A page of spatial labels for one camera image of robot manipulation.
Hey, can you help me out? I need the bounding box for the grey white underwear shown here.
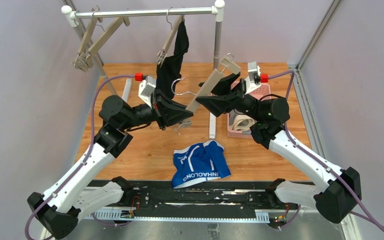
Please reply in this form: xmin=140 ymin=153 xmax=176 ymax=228
xmin=229 ymin=114 xmax=256 ymax=132

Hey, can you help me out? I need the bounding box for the beige hanger with blue underwear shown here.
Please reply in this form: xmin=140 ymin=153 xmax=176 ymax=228
xmin=185 ymin=53 xmax=241 ymax=114

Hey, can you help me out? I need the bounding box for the black underwear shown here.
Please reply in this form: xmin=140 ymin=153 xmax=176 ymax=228
xmin=156 ymin=20 xmax=190 ymax=99

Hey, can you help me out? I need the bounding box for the beige hanger with black underwear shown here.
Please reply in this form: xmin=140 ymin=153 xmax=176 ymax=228
xmin=156 ymin=7 xmax=184 ymax=67

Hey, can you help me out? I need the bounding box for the blue underwear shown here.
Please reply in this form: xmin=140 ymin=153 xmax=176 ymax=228
xmin=171 ymin=139 xmax=231 ymax=189

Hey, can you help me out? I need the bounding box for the beige clip hanger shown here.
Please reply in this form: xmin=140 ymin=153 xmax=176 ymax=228
xmin=84 ymin=16 xmax=130 ymax=69

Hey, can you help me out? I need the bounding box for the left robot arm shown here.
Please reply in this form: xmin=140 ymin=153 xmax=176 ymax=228
xmin=27 ymin=90 xmax=193 ymax=240

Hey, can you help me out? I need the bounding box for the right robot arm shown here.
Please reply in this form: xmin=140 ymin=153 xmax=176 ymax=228
xmin=195 ymin=79 xmax=362 ymax=224

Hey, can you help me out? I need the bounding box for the empty beige hanger left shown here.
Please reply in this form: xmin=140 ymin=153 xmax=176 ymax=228
xmin=71 ymin=17 xmax=102 ymax=72

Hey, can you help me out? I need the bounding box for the pink plastic basket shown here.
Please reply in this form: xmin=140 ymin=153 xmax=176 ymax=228
xmin=227 ymin=83 xmax=271 ymax=138

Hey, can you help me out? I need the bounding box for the metal clothes rack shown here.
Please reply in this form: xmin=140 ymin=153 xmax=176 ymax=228
xmin=61 ymin=0 xmax=226 ymax=140

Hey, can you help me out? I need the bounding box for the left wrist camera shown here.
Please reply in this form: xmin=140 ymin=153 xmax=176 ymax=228
xmin=138 ymin=75 xmax=157 ymax=107

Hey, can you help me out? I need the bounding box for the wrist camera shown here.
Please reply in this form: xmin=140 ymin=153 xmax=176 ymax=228
xmin=138 ymin=75 xmax=157 ymax=107
xmin=245 ymin=61 xmax=261 ymax=94

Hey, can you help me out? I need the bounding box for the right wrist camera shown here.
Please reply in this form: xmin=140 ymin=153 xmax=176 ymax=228
xmin=245 ymin=61 xmax=261 ymax=94

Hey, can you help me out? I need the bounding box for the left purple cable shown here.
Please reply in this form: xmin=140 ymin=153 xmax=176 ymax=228
xmin=24 ymin=72 xmax=143 ymax=240

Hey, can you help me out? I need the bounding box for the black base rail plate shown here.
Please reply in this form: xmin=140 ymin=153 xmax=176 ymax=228
xmin=109 ymin=180 xmax=298 ymax=223

